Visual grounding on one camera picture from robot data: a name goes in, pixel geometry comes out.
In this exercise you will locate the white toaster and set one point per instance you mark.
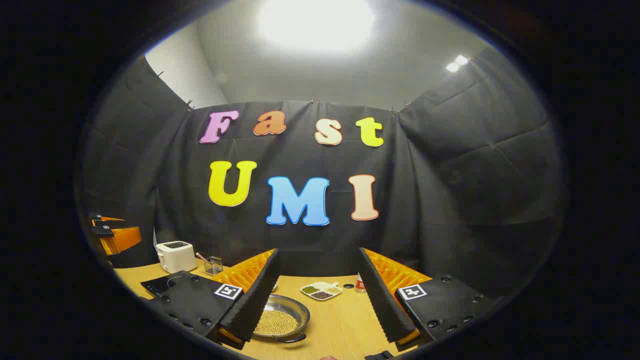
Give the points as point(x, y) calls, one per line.
point(175, 257)

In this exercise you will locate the pile of beige beans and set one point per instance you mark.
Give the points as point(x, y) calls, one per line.
point(275, 322)

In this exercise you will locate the plastic bottle with red label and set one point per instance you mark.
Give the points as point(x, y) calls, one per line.
point(360, 286)

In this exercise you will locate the black backdrop cloth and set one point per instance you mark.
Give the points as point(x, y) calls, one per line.
point(450, 175)

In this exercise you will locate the small ceiling light panel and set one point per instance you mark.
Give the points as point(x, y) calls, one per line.
point(457, 63)

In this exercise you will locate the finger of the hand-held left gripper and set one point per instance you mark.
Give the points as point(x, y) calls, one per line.
point(105, 219)
point(122, 239)

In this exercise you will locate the white divided dish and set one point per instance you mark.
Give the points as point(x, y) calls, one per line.
point(321, 291)

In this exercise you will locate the pink utensil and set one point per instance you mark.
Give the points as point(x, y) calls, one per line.
point(202, 257)

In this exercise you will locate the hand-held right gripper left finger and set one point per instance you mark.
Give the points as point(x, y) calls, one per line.
point(260, 300)

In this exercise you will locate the black induction cooktop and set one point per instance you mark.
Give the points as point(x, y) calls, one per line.
point(160, 285)

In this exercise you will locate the large ceiling light panel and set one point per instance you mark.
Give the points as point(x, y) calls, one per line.
point(315, 22)

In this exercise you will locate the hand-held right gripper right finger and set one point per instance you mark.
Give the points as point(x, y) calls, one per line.
point(382, 300)

